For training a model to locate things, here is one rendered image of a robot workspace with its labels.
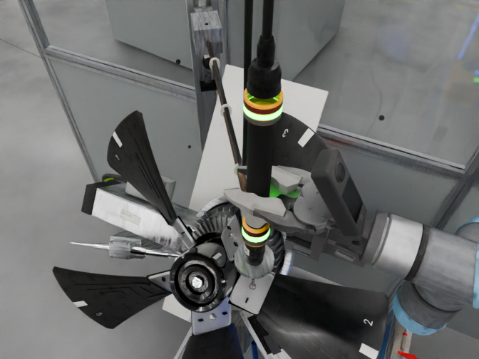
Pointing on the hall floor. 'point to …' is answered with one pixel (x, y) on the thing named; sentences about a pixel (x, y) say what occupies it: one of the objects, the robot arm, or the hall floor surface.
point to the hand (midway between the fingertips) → (239, 179)
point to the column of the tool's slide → (204, 98)
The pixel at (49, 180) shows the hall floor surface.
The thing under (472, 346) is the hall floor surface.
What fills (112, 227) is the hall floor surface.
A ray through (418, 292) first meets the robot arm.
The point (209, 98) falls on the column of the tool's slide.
